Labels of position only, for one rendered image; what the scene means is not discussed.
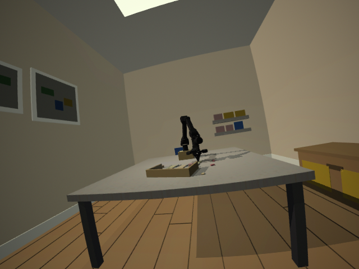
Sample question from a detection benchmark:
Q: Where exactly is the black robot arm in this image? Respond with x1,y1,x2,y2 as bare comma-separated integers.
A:
180,116,203,154

